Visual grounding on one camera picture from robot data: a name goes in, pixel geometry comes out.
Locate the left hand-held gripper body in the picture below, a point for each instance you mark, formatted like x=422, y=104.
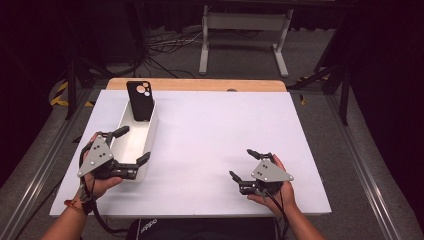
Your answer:
x=98, y=156

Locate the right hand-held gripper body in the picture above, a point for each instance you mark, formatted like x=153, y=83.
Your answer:
x=268, y=173

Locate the white plastic bin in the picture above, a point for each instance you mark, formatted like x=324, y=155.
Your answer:
x=133, y=143

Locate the black phone case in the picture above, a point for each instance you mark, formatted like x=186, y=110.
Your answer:
x=140, y=103

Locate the person's left hand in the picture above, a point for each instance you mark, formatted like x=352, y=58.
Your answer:
x=100, y=187

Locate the person's right hand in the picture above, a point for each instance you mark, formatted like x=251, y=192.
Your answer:
x=286, y=198

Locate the white table cover board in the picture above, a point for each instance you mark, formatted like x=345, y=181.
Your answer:
x=206, y=140

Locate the black clothing with white print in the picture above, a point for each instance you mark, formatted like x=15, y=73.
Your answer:
x=206, y=229

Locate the black metal stand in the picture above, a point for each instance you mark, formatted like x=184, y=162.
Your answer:
x=345, y=100
x=71, y=86

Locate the yellow and black floor tape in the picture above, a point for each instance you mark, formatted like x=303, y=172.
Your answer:
x=58, y=96

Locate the white-legged desk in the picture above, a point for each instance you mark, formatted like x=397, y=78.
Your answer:
x=246, y=21

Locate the grey aluminium floor rail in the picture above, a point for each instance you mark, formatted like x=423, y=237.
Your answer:
x=33, y=180
x=366, y=173

